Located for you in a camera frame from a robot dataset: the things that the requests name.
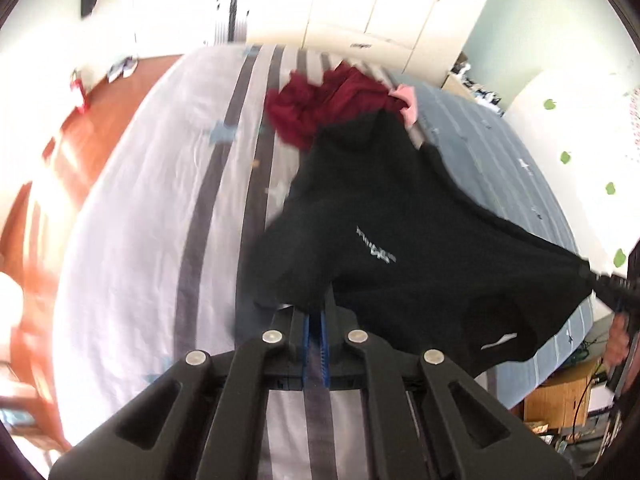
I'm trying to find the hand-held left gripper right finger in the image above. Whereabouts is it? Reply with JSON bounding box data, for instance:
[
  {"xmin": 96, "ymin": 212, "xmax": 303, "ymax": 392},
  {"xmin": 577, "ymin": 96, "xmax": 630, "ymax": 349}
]
[{"xmin": 314, "ymin": 307, "xmax": 581, "ymax": 480}]

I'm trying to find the red fire extinguisher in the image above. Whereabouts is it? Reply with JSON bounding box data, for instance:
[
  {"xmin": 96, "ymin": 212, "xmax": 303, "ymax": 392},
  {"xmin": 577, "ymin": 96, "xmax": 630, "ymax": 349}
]
[{"xmin": 70, "ymin": 69, "xmax": 90, "ymax": 112}]

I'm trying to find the wooden cabinet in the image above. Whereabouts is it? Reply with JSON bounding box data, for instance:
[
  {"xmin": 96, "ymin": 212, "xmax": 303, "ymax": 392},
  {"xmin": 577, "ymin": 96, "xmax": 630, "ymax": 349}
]
[{"xmin": 522, "ymin": 360, "xmax": 616, "ymax": 431}]

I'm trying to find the cluttered white dresser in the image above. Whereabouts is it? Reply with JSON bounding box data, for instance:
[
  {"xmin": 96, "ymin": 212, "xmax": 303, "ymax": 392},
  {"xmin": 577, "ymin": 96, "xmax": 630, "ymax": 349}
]
[{"xmin": 440, "ymin": 52, "xmax": 506, "ymax": 116}]

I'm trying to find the white wardrobe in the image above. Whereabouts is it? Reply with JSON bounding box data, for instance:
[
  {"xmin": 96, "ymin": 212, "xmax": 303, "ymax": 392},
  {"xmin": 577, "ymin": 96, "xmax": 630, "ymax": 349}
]
[{"xmin": 245, "ymin": 0, "xmax": 506, "ymax": 88}]

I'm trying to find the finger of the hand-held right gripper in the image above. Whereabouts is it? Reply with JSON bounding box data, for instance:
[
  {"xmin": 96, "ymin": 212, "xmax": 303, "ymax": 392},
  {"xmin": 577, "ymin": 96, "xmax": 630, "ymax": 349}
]
[{"xmin": 582, "ymin": 260, "xmax": 640, "ymax": 311}]

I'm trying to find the dark red garment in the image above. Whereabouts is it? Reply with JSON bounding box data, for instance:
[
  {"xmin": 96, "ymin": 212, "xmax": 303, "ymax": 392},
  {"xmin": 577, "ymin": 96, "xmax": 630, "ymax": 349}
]
[{"xmin": 264, "ymin": 61, "xmax": 408, "ymax": 151}]

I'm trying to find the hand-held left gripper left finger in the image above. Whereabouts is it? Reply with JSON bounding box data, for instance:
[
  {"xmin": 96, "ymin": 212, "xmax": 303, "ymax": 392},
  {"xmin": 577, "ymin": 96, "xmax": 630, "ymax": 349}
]
[{"xmin": 47, "ymin": 309, "xmax": 307, "ymax": 480}]

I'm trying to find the pink garment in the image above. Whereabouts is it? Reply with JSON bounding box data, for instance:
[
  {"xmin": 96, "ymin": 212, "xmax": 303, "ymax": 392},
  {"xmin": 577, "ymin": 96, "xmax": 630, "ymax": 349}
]
[{"xmin": 391, "ymin": 85, "xmax": 420, "ymax": 128}]

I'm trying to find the black printed sweatshirt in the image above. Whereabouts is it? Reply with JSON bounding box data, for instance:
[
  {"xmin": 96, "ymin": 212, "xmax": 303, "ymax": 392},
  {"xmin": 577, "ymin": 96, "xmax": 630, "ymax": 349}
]
[{"xmin": 235, "ymin": 110, "xmax": 596, "ymax": 378}]

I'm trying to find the person's right hand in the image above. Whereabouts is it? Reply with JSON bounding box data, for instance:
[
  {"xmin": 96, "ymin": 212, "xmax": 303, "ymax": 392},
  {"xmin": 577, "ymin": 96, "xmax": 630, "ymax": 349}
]
[{"xmin": 602, "ymin": 312, "xmax": 632, "ymax": 367}]

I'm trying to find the white board with green stickers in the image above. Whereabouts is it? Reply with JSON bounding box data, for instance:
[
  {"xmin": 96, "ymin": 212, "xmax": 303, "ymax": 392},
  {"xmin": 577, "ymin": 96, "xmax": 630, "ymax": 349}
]
[{"xmin": 502, "ymin": 67, "xmax": 640, "ymax": 281}]

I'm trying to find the striped bed sheet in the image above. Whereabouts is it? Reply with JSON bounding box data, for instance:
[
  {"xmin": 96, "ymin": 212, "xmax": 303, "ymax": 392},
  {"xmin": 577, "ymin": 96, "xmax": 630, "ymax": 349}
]
[{"xmin": 50, "ymin": 42, "xmax": 596, "ymax": 480}]

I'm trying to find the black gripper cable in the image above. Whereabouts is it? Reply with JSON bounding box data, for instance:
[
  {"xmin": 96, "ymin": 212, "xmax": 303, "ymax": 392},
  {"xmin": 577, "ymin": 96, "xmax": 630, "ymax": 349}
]
[{"xmin": 570, "ymin": 360, "xmax": 608, "ymax": 431}]

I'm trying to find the silver suitcase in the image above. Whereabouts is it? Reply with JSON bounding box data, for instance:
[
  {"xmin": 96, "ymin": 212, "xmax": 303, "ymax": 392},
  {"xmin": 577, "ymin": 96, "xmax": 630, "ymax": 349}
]
[{"xmin": 212, "ymin": 0, "xmax": 251, "ymax": 46}]

